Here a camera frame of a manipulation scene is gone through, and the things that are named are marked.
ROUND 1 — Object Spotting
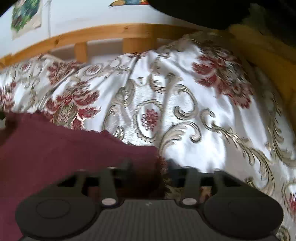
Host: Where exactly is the maroon long-sleeve sweater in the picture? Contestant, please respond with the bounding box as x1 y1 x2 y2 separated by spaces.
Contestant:
1 113 165 240

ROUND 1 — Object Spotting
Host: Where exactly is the person's right hand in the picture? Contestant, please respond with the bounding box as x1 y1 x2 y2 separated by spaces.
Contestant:
1 113 20 146

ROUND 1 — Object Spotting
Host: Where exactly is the white floral damask bedspread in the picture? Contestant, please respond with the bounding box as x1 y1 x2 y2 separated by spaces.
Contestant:
1 34 295 240

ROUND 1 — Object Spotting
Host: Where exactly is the wooden bed frame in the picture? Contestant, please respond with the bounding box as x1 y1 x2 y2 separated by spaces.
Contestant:
1 23 295 126

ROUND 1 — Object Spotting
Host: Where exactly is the colourful floral wall poster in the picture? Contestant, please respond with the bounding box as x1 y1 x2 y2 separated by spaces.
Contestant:
109 0 149 7

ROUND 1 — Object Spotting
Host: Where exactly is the white wall cable conduit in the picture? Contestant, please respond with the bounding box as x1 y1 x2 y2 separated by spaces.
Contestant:
45 0 53 38

